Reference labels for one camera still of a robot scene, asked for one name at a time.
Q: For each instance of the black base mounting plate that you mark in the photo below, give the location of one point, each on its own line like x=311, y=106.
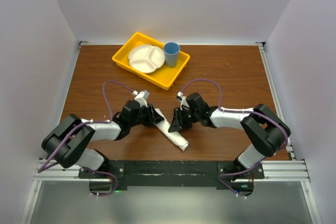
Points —
x=182, y=174

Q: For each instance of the blue plastic cup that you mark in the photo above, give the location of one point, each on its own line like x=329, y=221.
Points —
x=171, y=53

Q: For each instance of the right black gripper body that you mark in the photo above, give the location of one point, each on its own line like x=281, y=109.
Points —
x=186, y=119

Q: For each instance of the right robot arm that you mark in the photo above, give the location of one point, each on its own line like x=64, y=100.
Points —
x=267, y=133

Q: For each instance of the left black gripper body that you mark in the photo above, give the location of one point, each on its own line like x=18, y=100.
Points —
x=144, y=116

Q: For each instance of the yellow plastic tray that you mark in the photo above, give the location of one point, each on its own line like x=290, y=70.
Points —
x=164, y=76

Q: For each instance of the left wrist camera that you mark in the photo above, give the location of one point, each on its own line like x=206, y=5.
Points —
x=141, y=97

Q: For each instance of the white cloth napkin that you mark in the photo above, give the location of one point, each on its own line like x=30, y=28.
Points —
x=175, y=137

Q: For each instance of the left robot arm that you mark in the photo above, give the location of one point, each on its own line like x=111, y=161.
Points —
x=67, y=142

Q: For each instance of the white divided plate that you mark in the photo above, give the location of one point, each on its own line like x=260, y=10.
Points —
x=146, y=58

